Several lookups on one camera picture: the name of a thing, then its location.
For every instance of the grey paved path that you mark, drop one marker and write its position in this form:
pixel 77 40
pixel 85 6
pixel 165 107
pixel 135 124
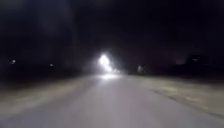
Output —
pixel 110 106

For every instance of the dim grass verge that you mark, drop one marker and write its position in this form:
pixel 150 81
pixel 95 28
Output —
pixel 190 93
pixel 30 95

